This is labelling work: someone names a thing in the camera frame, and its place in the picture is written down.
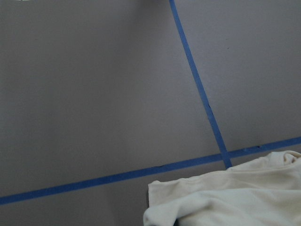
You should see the beige long-sleeve graphic shirt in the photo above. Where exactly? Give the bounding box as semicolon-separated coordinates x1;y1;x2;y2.
143;151;301;226

